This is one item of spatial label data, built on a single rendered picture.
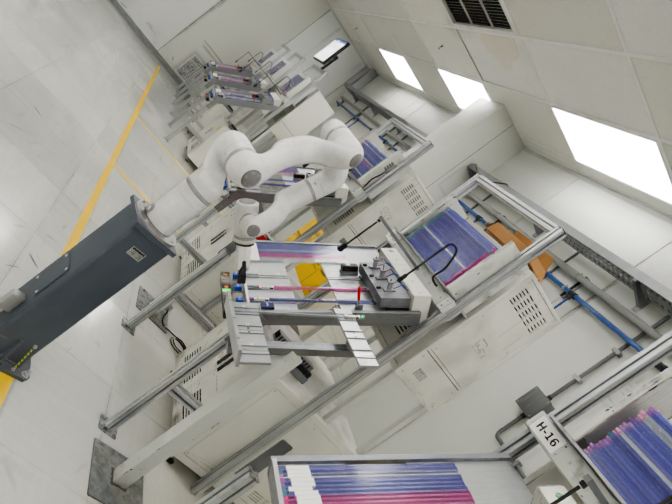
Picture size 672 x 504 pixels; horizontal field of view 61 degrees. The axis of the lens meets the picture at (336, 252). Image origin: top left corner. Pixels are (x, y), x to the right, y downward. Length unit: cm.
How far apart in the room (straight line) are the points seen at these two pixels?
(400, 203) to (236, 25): 741
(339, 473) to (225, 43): 963
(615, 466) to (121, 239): 156
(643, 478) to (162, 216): 155
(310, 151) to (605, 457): 127
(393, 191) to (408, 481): 240
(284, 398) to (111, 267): 92
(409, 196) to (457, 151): 204
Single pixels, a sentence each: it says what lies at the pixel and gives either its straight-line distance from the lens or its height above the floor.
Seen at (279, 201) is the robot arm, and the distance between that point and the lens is 208.
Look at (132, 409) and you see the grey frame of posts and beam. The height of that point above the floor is 14.
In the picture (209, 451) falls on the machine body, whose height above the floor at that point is 18.
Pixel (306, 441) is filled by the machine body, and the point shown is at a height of 50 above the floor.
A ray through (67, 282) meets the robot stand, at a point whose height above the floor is 38.
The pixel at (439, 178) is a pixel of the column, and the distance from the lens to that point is 575.
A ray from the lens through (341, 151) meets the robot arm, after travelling 199.
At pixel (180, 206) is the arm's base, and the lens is 193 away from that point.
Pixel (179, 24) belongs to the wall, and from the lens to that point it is 1072.
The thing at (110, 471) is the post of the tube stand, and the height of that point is 1.
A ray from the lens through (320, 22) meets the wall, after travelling 1091.
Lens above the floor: 129
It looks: 4 degrees down
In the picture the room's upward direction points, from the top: 54 degrees clockwise
